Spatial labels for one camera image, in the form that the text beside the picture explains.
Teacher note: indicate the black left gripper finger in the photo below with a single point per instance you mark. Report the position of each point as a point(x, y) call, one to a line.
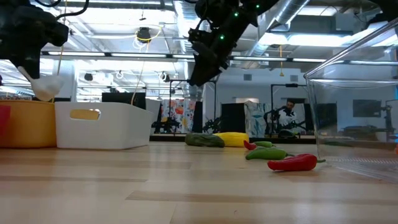
point(31, 63)

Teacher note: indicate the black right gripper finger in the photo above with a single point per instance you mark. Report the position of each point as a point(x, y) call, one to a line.
point(206, 67)

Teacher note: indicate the dark green cucumber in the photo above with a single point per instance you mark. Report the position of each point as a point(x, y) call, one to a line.
point(203, 140)

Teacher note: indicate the small red chili pepper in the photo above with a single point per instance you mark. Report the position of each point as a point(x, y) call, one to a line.
point(249, 145)

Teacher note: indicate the small green chili pepper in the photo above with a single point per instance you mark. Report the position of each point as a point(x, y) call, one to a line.
point(264, 144)

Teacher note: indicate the green jalapeno pepper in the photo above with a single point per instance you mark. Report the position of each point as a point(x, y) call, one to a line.
point(265, 154)

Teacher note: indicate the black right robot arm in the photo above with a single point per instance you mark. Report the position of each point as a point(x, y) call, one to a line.
point(242, 12)

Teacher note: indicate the black lab robot arm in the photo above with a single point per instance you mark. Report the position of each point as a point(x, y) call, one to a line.
point(270, 116)
point(213, 126)

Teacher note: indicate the white pillar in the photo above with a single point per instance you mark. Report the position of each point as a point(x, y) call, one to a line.
point(70, 81)

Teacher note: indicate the colourful floral curtain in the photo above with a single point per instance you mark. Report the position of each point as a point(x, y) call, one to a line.
point(178, 112)

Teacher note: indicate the black panel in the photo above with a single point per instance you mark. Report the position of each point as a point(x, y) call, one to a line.
point(233, 113)

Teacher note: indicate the yellow plastic bin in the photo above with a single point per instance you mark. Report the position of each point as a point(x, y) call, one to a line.
point(31, 124)

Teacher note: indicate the red plastic bin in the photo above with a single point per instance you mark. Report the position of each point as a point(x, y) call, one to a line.
point(3, 121)

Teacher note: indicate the white teal floral cloth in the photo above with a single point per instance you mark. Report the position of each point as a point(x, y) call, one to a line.
point(253, 113)

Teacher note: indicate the long ceiling light strip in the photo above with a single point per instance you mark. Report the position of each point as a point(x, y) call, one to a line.
point(140, 56)

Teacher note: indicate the black lab equipment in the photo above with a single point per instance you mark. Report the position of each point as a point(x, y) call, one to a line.
point(164, 126)

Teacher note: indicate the yellow pepper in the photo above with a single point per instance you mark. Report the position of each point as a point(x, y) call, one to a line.
point(231, 139)

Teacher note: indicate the black computer monitor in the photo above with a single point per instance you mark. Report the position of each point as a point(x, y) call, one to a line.
point(124, 97)

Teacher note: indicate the person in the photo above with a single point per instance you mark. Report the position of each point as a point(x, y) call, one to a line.
point(290, 107)

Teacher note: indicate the white plastic bin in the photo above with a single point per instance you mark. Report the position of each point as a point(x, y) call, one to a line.
point(124, 130)

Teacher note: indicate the clear plastic bin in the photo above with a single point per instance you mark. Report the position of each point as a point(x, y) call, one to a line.
point(351, 81)

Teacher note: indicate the black frame stand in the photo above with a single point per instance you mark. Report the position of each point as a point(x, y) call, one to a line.
point(180, 81)
point(286, 85)

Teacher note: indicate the grey wall vent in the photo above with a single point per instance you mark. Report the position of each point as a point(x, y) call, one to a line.
point(247, 77)
point(293, 78)

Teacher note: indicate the slanted silver ceiling duct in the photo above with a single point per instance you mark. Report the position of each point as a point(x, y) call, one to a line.
point(283, 15)

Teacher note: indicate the dark wall panel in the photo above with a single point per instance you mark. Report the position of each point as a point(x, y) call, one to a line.
point(367, 108)

